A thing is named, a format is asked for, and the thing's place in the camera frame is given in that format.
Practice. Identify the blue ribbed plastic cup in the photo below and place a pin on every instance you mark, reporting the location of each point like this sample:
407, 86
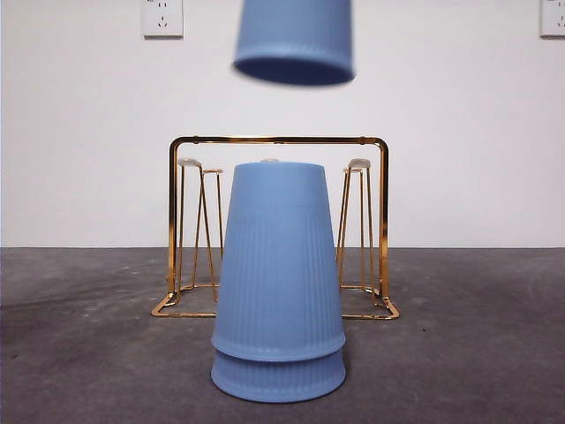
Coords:
278, 265
278, 380
293, 35

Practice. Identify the white wall power socket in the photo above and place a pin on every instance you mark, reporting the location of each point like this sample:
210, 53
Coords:
162, 20
554, 17

